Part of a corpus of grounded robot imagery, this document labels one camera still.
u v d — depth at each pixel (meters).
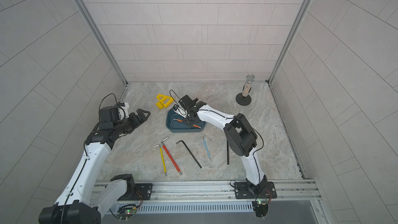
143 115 0.69
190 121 0.81
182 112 0.79
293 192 0.71
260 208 0.68
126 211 0.65
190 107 0.71
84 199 0.39
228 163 0.80
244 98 1.05
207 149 0.85
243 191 0.71
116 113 0.60
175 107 0.81
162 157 0.81
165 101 1.05
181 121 0.94
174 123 0.96
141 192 0.71
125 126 0.64
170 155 0.82
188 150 0.85
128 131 0.65
